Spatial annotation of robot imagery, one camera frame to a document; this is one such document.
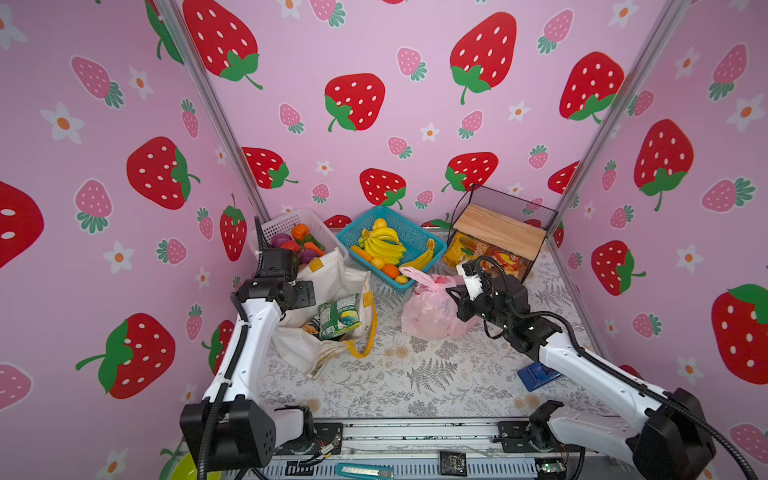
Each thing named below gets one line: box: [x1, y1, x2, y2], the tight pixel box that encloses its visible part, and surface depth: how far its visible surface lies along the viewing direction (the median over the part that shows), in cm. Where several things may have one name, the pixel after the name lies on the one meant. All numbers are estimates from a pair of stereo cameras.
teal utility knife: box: [335, 463, 395, 480], surface depth 71 cm
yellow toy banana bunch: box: [358, 218, 407, 265], surface depth 114 cm
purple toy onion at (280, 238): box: [271, 233, 292, 249], surface depth 113 cm
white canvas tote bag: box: [272, 248, 375, 380], surface depth 85 cm
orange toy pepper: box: [292, 223, 311, 241], surface depth 117 cm
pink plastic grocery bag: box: [399, 267, 481, 341], surface depth 79 cm
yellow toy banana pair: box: [400, 239, 435, 270], surface depth 109 cm
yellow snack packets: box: [444, 232, 529, 277], surface depth 106 cm
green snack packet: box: [318, 293, 362, 341], surface depth 84 cm
